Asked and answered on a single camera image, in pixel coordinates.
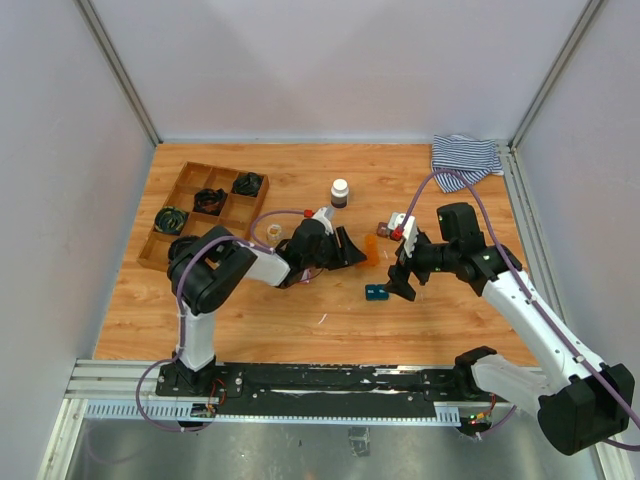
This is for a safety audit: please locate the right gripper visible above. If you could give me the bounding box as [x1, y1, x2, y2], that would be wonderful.
[383, 230, 459, 300]

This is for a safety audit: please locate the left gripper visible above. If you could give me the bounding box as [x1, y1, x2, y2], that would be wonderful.
[304, 227, 368, 271]

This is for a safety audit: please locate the orange pill box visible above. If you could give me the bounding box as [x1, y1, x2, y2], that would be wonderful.
[364, 233, 380, 267]

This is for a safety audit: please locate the clear glass pill bottle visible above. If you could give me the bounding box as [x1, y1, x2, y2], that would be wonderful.
[266, 224, 284, 247]

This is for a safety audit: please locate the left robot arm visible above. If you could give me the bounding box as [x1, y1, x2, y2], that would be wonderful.
[167, 219, 367, 396]

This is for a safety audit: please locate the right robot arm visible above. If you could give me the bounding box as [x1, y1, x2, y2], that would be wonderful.
[385, 203, 635, 455]

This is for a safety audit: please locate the teal pill box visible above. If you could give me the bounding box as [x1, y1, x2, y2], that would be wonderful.
[364, 284, 390, 301]

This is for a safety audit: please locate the brown pill box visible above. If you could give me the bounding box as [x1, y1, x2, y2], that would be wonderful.
[376, 222, 395, 238]

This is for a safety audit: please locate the pink pill organizer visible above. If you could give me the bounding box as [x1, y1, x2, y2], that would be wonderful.
[299, 269, 314, 284]

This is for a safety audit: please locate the white cap pill bottle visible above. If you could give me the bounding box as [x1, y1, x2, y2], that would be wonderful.
[330, 178, 350, 209]

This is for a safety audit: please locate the striped blue cloth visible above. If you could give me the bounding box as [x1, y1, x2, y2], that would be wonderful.
[431, 134, 504, 185]

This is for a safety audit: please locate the wooden compartment tray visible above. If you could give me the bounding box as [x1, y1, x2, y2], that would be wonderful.
[137, 162, 269, 272]

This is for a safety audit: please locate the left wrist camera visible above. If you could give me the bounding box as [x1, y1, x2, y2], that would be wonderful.
[303, 205, 335, 235]

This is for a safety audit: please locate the black coiled cable top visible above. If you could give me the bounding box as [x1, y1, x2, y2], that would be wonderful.
[231, 171, 265, 197]

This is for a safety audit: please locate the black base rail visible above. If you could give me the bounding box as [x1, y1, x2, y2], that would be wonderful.
[155, 363, 491, 419]

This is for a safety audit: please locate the black coiled cable middle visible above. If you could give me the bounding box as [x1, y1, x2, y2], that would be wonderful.
[193, 187, 228, 216]

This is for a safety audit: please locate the yellow black coiled cable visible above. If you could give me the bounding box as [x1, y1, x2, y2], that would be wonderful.
[153, 205, 190, 236]

